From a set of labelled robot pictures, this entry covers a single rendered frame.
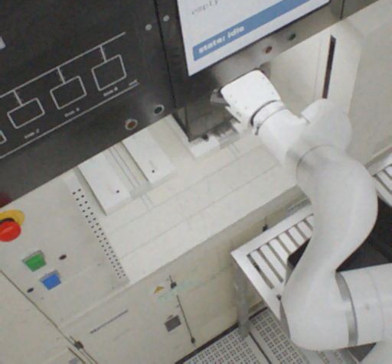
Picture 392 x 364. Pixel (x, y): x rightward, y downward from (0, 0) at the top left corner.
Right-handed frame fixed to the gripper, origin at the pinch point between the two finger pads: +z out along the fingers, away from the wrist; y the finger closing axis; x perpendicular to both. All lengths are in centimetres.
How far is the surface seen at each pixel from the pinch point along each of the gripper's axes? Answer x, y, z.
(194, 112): -13.1, -7.9, 2.8
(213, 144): -29.3, -4.2, 2.1
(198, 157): -30.2, -9.3, 1.4
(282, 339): -119, -2, -31
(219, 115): -20.3, -1.0, 3.3
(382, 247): -40, 17, -42
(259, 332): -119, -7, -24
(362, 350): -35, -5, -60
